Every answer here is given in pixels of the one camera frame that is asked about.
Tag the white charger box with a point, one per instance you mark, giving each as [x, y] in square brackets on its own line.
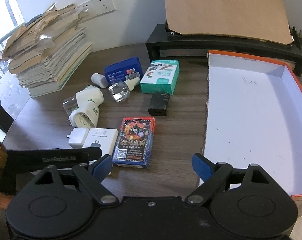
[101, 137]

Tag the white cardboard box orange rim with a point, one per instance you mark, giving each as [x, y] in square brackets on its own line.
[253, 117]

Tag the person's left hand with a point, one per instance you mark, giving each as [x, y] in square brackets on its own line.
[0, 200]

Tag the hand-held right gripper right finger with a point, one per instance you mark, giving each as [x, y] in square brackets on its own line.
[202, 167]

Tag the clear refill bottle white cap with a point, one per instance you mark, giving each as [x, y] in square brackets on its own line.
[118, 92]

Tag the metal window railing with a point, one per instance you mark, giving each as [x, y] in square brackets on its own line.
[5, 39]

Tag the black power adapter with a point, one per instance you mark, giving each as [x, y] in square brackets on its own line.
[159, 104]

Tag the white wall socket plate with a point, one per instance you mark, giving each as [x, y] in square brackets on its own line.
[103, 5]
[86, 7]

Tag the white plug heater green logo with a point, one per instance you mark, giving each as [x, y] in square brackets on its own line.
[84, 117]

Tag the window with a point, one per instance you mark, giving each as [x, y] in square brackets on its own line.
[13, 7]

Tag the blue plastic box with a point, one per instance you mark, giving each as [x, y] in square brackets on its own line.
[121, 70]

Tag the black metal board bracket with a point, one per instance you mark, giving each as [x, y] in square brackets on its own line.
[171, 31]

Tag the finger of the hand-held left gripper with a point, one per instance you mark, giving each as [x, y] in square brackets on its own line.
[94, 152]

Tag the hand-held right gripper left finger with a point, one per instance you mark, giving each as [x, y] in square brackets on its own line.
[103, 167]

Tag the teal and white bandage box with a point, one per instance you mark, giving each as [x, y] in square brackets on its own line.
[158, 80]

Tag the tilted wooden board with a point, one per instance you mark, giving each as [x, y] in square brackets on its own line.
[228, 10]

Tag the small white plug adapter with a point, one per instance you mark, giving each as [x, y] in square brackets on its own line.
[78, 137]

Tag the small white cylinder bottle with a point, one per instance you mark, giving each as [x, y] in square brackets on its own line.
[99, 80]

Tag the red and blue card box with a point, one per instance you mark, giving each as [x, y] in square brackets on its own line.
[133, 140]

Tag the black monitor riser stand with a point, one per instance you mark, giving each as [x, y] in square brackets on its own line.
[157, 38]

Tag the stack of books and papers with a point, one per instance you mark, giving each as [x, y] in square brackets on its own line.
[40, 30]

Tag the white heater with clear bottle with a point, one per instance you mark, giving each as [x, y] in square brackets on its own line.
[89, 95]

